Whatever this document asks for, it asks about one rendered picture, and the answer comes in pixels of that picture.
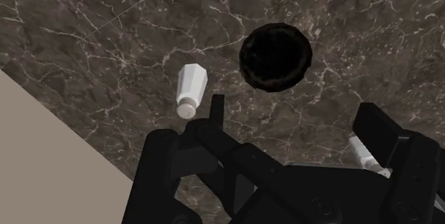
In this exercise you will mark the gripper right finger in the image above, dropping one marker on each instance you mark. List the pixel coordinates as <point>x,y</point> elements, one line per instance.
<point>410,167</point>

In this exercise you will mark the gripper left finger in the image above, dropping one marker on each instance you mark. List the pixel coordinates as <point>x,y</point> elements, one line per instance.
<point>163,167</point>

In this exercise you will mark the white salt shaker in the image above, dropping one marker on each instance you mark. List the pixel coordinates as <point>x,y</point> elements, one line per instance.
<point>189,87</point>

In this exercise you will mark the black round bowl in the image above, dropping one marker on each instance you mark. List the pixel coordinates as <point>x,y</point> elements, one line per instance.
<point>275,57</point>

